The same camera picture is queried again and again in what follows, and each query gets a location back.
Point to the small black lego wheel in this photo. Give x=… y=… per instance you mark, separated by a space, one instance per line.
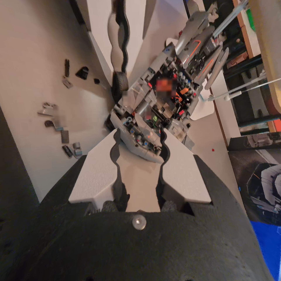
x=120 y=84

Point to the tiny black lego piece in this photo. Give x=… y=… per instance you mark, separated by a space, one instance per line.
x=96 y=81

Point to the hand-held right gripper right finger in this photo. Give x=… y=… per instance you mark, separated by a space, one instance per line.
x=186 y=175

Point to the grey lego piece square holes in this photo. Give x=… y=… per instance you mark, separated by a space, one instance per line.
x=58 y=125

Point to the small grey lego bracket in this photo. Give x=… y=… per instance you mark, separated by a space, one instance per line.
x=67 y=83

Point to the light grey curved lego slope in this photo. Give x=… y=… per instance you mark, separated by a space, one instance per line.
x=46 y=112

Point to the lego set cardboard box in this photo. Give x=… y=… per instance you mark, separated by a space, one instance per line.
x=259 y=180

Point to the grey lego plate cross holes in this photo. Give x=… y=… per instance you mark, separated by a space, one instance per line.
x=50 y=105

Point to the blue plastic box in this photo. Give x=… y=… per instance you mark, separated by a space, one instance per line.
x=270 y=248

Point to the black smooth lego tile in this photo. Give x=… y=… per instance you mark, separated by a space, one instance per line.
x=65 y=136

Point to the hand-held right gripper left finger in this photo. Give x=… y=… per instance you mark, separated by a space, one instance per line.
x=96 y=175

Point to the short black lego pin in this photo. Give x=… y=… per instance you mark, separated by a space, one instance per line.
x=67 y=151

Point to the grey lego car model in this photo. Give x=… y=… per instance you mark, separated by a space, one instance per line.
x=144 y=153

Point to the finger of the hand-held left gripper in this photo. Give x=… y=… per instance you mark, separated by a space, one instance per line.
x=98 y=22
x=140 y=22

